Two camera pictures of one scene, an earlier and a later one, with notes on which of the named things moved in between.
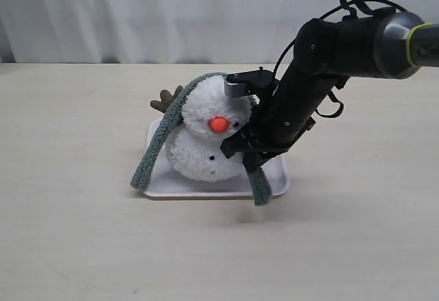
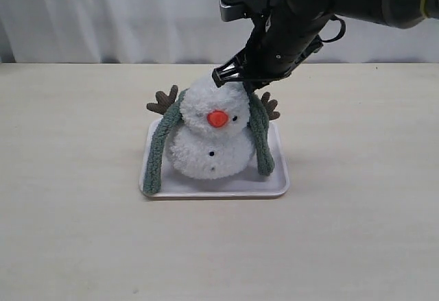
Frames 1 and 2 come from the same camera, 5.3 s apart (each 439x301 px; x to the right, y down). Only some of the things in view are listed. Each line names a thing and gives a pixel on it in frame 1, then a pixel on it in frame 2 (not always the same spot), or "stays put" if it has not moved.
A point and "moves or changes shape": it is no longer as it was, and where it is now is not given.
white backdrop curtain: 181,17 stays put
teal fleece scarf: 167,124 moves or changes shape
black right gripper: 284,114 -> 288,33
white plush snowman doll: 209,117 stays put
